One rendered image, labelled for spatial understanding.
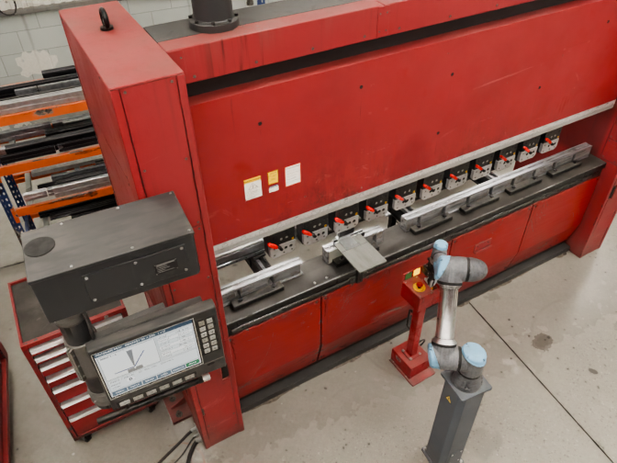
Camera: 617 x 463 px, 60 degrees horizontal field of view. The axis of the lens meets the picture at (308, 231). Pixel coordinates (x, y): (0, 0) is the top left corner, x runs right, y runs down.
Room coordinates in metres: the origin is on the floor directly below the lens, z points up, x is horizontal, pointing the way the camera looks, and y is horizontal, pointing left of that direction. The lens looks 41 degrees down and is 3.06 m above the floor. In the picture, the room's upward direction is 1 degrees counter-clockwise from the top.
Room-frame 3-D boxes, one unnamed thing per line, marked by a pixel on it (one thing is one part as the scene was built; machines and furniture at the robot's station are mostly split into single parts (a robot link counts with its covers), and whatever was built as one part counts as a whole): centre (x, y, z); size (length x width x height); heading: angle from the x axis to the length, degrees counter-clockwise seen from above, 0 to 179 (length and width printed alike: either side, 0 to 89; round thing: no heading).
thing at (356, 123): (2.65, -0.78, 1.66); 3.00 x 0.08 x 0.80; 119
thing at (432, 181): (2.61, -0.72, 1.18); 0.15 x 0.09 x 0.17; 119
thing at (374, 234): (2.36, -0.26, 0.92); 0.39 x 0.06 x 0.10; 119
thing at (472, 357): (1.52, -0.76, 0.94); 0.13 x 0.12 x 0.14; 82
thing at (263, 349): (2.61, -0.80, 0.42); 3.00 x 0.21 x 0.83; 119
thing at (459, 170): (2.71, -0.89, 1.18); 0.15 x 0.09 x 0.17; 119
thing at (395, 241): (2.61, -0.80, 0.85); 3.00 x 0.21 x 0.04; 119
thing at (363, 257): (2.21, -0.29, 1.00); 0.26 x 0.18 x 0.01; 29
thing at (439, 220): (2.58, -0.77, 0.89); 0.30 x 0.05 x 0.03; 119
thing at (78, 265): (1.30, 0.64, 1.53); 0.51 x 0.25 x 0.85; 116
